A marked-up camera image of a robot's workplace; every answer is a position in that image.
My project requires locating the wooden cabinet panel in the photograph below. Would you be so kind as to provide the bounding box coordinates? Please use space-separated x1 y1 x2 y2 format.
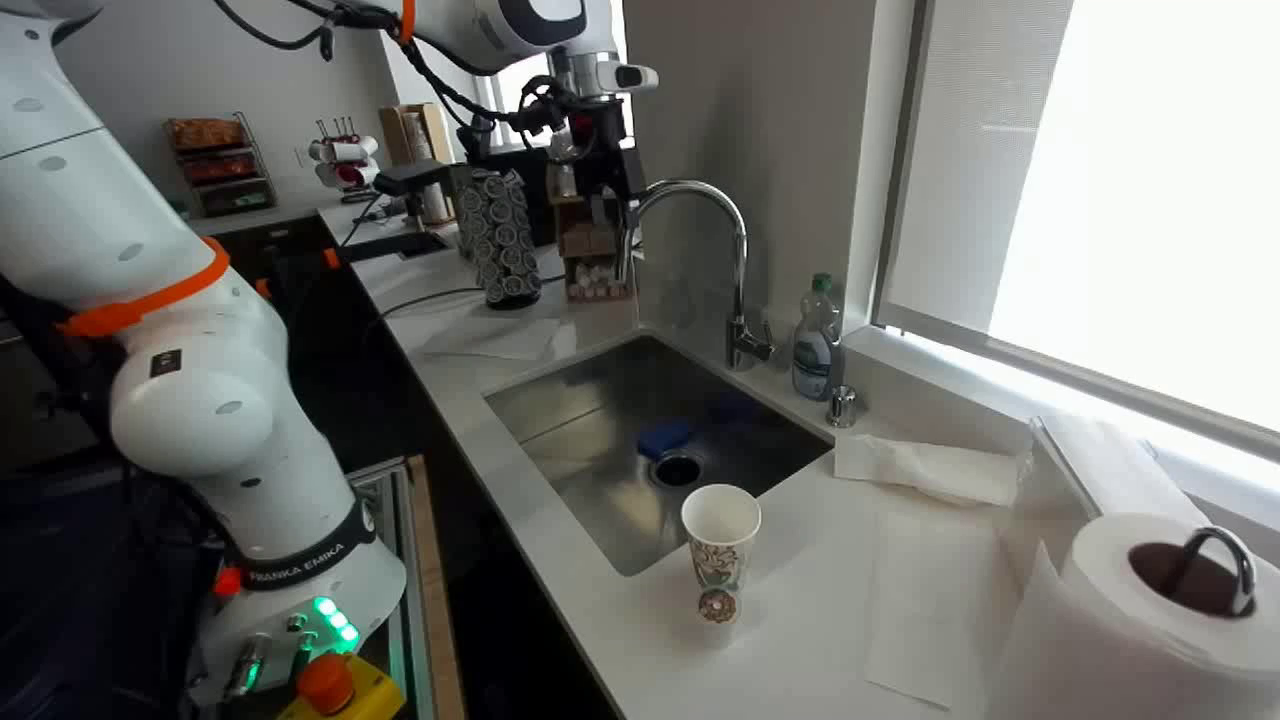
349 454 472 720

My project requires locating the window with white frame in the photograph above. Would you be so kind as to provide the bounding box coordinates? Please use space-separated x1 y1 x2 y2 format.
874 0 1280 466

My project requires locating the sink drain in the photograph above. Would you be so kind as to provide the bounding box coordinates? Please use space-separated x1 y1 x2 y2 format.
652 454 708 491

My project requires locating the chrome gooseneck faucet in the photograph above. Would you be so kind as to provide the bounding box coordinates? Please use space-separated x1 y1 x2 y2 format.
618 177 780 373

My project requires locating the black camera on stand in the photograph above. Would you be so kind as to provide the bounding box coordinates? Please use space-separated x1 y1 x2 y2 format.
335 155 464 263

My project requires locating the metal paper towel holder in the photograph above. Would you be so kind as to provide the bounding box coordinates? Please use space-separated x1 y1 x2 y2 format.
1163 519 1261 620

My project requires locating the patterned black white canister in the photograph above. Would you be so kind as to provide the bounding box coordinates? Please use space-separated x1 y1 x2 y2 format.
452 166 543 313

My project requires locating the small coffee pod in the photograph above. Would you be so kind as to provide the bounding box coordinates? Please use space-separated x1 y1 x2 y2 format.
697 586 739 634

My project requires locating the red emergency stop button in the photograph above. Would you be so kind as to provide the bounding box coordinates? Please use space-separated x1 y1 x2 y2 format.
278 653 408 720

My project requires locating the snack display shelf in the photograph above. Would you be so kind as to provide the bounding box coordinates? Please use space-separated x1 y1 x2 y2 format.
163 113 281 220

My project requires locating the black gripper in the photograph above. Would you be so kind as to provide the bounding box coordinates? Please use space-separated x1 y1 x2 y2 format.
568 94 636 210

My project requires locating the loose white paper towel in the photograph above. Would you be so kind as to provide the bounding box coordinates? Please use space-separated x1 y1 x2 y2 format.
834 428 1025 512

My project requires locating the red white mug rack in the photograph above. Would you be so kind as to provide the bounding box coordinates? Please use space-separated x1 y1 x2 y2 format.
309 121 386 196

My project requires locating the black cable on counter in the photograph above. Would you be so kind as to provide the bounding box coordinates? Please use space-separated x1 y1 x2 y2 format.
377 273 573 325

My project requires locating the flat white paper napkin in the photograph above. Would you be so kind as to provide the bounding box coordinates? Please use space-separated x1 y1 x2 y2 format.
862 534 995 714

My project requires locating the patterned paper cup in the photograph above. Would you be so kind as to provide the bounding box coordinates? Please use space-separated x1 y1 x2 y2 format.
678 479 768 634

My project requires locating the white paper towel roll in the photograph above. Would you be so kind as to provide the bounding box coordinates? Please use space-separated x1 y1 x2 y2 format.
986 508 1280 720

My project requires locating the blue sponge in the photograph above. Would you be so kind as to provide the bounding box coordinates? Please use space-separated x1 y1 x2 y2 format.
634 418 705 466

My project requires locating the brown cardboard box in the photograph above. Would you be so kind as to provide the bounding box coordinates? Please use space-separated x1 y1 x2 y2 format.
377 102 459 223

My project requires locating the stainless steel sink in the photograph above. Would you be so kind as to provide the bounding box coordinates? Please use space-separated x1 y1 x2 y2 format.
482 332 836 579

